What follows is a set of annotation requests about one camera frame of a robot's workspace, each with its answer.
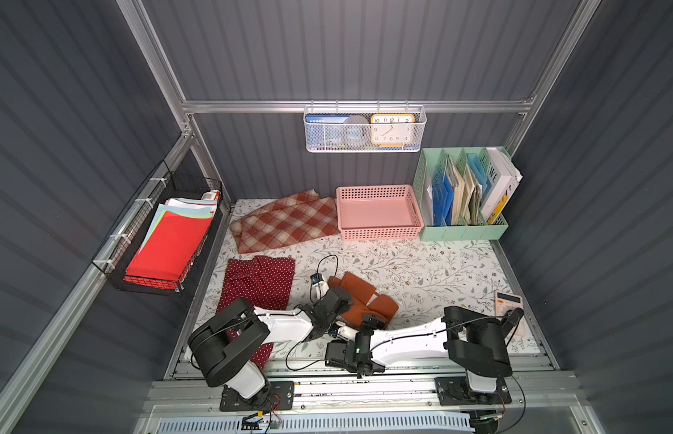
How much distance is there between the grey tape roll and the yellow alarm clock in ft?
0.07

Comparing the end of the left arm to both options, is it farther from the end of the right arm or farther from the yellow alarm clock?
the yellow alarm clock

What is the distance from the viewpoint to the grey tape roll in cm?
88

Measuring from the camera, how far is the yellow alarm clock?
891 millimetres
